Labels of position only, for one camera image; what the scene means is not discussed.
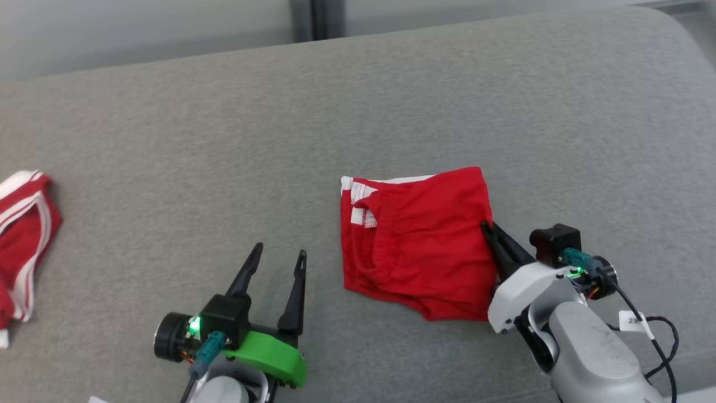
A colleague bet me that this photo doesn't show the black round right gripper motor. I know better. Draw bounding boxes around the black round right gripper motor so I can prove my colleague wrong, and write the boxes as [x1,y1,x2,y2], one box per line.
[585,255,619,301]

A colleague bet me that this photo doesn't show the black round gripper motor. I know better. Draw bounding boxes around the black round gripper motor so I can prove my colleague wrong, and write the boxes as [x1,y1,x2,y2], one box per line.
[585,255,619,301]
[153,311,200,363]

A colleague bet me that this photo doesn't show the teal cable connector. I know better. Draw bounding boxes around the teal cable connector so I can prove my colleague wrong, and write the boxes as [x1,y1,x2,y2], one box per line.
[189,330,228,379]
[560,247,594,275]

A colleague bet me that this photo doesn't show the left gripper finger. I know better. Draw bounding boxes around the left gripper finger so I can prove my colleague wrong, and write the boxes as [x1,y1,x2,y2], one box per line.
[226,242,264,298]
[277,250,308,335]

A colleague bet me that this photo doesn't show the teal left cable connector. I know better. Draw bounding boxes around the teal left cable connector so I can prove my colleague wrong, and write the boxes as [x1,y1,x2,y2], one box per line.
[189,330,228,379]

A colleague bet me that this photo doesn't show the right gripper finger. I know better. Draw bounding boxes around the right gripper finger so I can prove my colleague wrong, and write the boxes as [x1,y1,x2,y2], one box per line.
[481,220,513,283]
[492,222,536,274]

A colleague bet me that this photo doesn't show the grey double partition post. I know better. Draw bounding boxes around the grey double partition post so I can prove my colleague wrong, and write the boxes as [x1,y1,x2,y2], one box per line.
[288,0,348,43]

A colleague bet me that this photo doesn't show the red white-trimmed basketball jersey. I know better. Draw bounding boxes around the red white-trimmed basketball jersey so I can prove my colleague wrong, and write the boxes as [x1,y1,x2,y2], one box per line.
[0,170,63,349]

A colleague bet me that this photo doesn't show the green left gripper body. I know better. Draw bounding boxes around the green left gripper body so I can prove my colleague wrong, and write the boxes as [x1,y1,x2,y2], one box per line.
[223,330,308,388]

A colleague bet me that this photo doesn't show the dark grey wall base rail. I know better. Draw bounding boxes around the dark grey wall base rail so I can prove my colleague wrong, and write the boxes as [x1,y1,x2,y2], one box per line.
[632,0,716,16]

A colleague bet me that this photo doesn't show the teal right cable connector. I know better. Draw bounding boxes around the teal right cable connector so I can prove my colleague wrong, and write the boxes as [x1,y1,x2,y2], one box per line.
[560,247,594,275]

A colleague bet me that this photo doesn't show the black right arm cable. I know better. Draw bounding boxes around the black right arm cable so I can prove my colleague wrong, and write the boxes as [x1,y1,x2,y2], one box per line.
[596,269,681,403]

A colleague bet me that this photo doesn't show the black round left gripper motor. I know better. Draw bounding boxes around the black round left gripper motor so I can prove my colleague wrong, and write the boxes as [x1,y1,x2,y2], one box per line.
[153,311,200,363]

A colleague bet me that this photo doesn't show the grey fabric sofa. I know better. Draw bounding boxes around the grey fabric sofa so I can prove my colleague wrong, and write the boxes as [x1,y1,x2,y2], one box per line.
[0,6,716,403]

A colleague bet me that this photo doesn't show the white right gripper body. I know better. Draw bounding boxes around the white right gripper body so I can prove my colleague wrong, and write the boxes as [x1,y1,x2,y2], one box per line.
[487,261,588,335]

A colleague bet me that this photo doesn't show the red basketball shorts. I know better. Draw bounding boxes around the red basketball shorts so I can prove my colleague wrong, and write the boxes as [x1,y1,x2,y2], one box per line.
[340,166,500,322]

